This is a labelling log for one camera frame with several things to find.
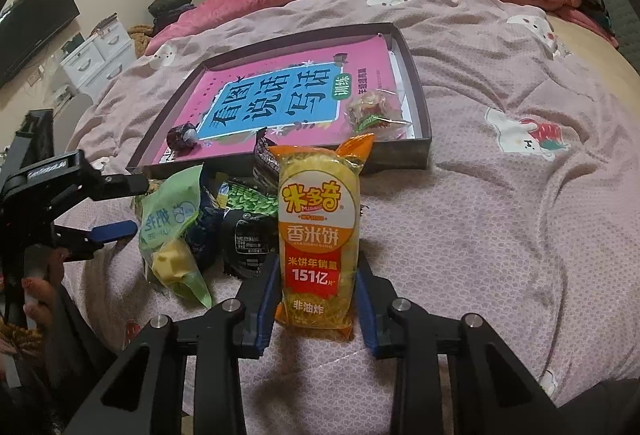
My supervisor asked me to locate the dark shallow cardboard box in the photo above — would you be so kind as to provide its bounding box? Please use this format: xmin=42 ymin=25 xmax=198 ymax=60
xmin=125 ymin=21 xmax=433 ymax=180

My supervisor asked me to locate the white drawer cabinet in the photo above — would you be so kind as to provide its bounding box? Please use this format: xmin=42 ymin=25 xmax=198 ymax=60
xmin=60 ymin=15 xmax=138 ymax=103

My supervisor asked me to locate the small dark wrapped candy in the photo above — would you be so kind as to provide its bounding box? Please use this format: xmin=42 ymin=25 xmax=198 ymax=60
xmin=166 ymin=124 xmax=201 ymax=150

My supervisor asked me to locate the pink book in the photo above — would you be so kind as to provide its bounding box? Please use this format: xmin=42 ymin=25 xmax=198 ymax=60
xmin=150 ymin=35 xmax=401 ymax=166

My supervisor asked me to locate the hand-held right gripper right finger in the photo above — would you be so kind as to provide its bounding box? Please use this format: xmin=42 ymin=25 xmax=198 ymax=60
xmin=352 ymin=255 xmax=576 ymax=435

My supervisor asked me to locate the clear nut candy packet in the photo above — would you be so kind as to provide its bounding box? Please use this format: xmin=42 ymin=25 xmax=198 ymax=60
xmin=345 ymin=85 xmax=413 ymax=138

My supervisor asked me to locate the black television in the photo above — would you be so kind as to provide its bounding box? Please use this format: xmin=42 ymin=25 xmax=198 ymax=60
xmin=0 ymin=0 xmax=81 ymax=88

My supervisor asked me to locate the brown knitted cloth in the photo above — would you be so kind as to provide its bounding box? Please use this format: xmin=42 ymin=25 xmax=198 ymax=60
xmin=126 ymin=24 xmax=153 ymax=58

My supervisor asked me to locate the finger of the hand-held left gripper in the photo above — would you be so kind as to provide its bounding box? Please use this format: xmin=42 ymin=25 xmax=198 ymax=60
xmin=92 ymin=172 xmax=151 ymax=203
xmin=52 ymin=221 xmax=139 ymax=263

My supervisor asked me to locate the dark clothes pile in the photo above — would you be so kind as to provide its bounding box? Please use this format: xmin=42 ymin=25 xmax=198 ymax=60
xmin=148 ymin=0 xmax=198 ymax=36

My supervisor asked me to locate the pink printed bedsheet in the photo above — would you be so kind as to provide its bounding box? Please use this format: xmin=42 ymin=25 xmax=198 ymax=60
xmin=60 ymin=0 xmax=640 ymax=421

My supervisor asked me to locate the person's left hand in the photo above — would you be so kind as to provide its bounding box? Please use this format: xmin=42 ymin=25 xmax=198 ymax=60
xmin=20 ymin=247 xmax=68 ymax=331

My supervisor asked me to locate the black striped wafer packet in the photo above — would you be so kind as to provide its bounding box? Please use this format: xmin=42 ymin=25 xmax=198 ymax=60
xmin=252 ymin=129 xmax=281 ymax=196

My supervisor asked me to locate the dark blue snack packet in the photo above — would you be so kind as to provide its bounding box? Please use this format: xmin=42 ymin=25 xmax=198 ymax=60
xmin=185 ymin=175 xmax=226 ymax=272

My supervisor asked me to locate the green pea snack packet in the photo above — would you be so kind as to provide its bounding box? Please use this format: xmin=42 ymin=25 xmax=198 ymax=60
xmin=216 ymin=180 xmax=281 ymax=280

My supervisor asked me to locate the light green snack packet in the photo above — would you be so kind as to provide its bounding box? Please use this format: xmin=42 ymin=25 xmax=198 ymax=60
xmin=137 ymin=164 xmax=215 ymax=308

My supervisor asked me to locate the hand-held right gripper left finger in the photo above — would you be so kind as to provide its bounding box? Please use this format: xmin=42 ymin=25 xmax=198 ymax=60
xmin=65 ymin=252 xmax=283 ymax=435

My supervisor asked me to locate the yellow orange rice cracker packet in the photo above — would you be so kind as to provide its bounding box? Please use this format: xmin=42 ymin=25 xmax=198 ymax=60
xmin=274 ymin=133 xmax=376 ymax=342

